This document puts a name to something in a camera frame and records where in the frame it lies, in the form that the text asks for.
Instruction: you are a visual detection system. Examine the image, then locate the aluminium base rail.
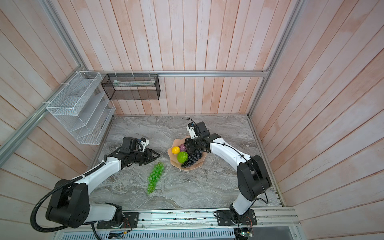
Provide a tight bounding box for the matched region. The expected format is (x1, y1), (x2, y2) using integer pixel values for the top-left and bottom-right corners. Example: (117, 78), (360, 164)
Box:
(54, 207), (306, 240)

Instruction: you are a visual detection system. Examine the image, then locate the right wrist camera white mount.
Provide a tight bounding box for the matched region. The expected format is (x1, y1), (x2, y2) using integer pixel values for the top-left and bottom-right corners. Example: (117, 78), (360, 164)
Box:
(187, 122), (198, 140)

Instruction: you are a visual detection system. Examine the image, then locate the horizontal aluminium frame bar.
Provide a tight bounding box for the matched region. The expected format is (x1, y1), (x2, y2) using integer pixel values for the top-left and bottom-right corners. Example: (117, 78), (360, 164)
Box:
(88, 70), (269, 78)

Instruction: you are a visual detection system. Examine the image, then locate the left aluminium frame bar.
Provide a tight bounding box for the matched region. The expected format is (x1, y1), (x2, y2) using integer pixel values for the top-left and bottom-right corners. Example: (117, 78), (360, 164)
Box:
(1, 1), (87, 166)

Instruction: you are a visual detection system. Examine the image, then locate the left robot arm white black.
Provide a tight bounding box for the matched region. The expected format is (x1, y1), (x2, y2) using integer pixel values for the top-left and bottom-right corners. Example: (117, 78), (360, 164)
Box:
(46, 137), (160, 229)

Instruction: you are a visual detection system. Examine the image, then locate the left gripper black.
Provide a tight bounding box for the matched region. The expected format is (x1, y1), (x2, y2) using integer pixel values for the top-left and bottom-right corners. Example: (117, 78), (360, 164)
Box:
(130, 148), (161, 165)

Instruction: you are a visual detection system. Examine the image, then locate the black corrugated cable hose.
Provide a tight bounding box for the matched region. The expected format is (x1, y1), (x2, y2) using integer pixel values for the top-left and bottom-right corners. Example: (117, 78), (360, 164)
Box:
(29, 161), (106, 240)

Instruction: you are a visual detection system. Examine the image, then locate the pink scalloped fruit bowl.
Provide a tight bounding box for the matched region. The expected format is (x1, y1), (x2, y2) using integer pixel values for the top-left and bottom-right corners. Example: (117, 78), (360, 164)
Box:
(168, 137), (208, 171)

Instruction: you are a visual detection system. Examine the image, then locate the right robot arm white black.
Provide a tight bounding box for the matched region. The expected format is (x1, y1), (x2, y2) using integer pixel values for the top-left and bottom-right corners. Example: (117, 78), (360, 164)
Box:
(184, 118), (272, 226)

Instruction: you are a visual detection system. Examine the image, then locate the purple fake fruit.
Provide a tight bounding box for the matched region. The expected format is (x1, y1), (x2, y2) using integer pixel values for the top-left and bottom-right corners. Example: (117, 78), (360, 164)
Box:
(179, 144), (187, 152)

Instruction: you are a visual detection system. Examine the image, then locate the right aluminium frame bar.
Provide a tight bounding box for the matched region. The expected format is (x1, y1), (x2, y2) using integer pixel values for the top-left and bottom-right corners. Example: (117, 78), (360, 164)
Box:
(247, 1), (307, 118)

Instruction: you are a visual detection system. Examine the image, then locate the white wire mesh shelf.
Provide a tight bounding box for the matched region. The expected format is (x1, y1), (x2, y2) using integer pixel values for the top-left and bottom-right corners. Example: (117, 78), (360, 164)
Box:
(47, 72), (116, 145)

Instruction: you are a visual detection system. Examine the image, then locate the dark purple fake grape bunch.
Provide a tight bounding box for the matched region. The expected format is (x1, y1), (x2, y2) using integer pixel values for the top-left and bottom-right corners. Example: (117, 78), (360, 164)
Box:
(181, 151), (203, 168)

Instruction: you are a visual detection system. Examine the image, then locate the yellow fake lemon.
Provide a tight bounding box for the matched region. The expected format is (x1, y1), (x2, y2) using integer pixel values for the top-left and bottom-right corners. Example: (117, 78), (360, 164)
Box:
(171, 146), (181, 155)

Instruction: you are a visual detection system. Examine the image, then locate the green fake grape bunch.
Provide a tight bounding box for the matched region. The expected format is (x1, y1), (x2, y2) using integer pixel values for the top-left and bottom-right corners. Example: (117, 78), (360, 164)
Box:
(147, 162), (165, 195)

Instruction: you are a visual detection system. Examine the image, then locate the black wire mesh basket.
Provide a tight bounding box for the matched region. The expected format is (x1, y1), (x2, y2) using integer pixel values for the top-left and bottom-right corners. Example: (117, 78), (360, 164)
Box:
(101, 73), (161, 101)

